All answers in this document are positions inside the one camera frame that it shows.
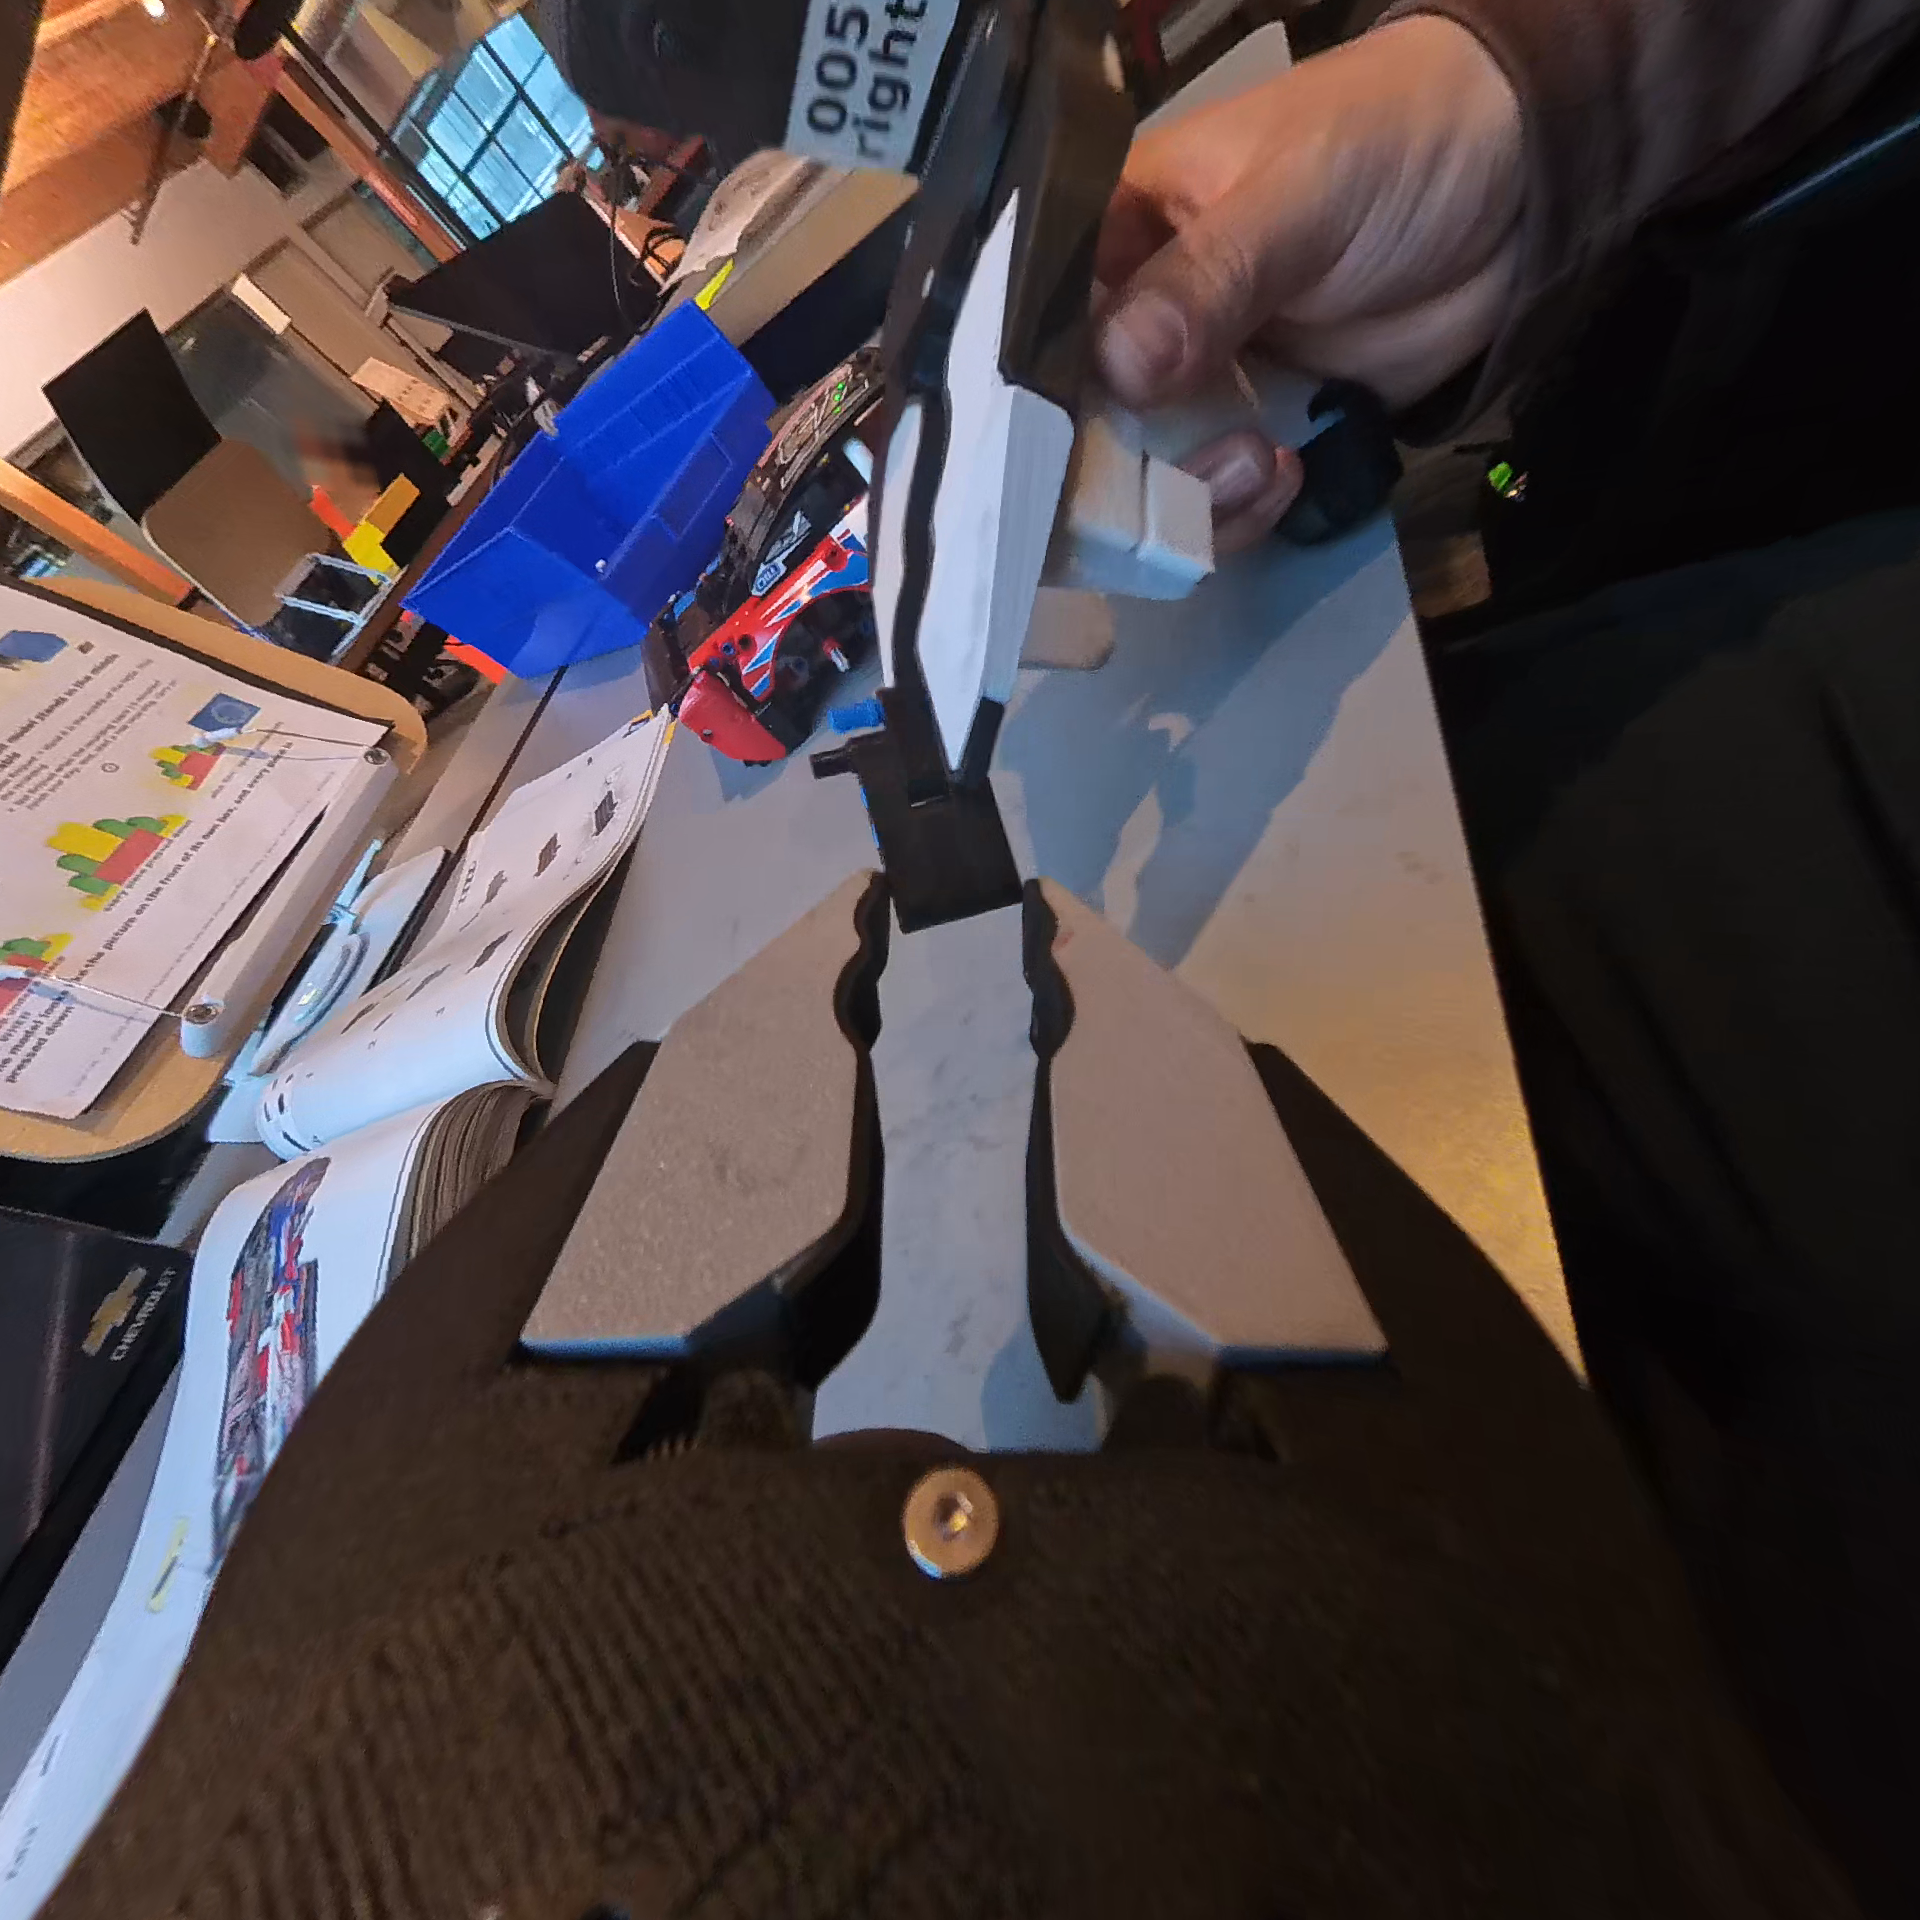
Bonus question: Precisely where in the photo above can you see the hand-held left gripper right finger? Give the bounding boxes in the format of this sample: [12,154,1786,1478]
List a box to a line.
[1019,877,1389,1409]

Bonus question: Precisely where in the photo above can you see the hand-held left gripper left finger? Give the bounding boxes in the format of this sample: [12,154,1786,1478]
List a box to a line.
[516,871,890,1403]

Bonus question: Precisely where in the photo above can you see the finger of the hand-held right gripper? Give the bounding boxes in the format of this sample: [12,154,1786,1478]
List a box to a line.
[915,187,1074,781]
[874,397,939,707]

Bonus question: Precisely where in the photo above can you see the black brick assembly blue pins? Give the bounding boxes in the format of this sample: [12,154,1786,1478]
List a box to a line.
[810,681,1039,935]

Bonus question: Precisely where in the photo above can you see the person's right forearm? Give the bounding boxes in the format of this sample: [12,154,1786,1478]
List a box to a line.
[1371,0,1920,212]

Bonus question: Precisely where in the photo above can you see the white desk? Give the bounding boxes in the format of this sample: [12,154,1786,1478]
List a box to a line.
[0,22,1593,1920]

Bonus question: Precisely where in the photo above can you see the person's right hand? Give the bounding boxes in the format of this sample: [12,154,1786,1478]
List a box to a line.
[1089,17,1538,558]

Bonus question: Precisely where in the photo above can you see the red toy brick car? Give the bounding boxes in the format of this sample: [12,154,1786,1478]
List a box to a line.
[645,346,888,767]

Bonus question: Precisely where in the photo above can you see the blue plastic bin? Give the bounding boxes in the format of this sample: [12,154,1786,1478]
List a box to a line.
[402,300,779,676]

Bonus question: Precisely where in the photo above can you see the open white instruction booklet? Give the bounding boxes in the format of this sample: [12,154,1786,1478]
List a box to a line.
[257,703,677,1163]

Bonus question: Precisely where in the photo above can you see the dark tilted screen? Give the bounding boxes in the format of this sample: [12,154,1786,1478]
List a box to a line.
[387,187,671,361]

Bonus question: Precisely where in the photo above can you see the wooden display board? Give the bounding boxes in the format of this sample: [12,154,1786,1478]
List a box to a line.
[0,563,432,1163]

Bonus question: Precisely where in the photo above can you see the thick instruction booklet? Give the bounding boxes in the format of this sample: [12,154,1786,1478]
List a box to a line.
[0,1078,557,1920]

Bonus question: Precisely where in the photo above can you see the large paned window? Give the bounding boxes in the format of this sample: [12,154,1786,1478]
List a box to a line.
[394,17,601,242]

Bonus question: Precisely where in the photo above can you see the black cardboard box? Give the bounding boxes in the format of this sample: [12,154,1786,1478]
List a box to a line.
[0,1207,195,1653]

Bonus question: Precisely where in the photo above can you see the printed brick instruction sheet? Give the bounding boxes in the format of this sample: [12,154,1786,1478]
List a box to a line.
[0,585,394,1119]

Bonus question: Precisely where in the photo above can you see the black monitor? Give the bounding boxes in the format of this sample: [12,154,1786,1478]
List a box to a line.
[42,310,224,518]

